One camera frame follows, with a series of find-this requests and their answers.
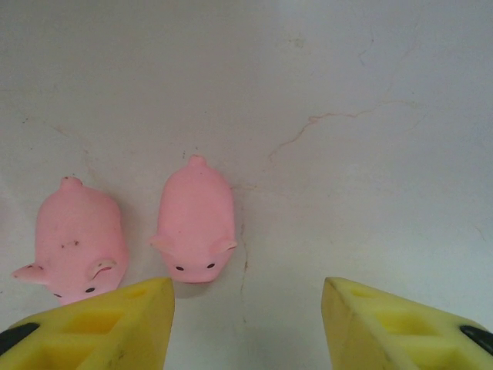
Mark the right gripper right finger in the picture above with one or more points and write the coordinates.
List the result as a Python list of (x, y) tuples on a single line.
[(385, 339)]

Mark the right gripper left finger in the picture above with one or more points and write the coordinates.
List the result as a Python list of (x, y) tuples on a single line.
[(96, 339)]

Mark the pink plastic pig toy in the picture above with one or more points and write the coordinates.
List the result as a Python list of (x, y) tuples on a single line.
[(196, 216), (81, 231)]

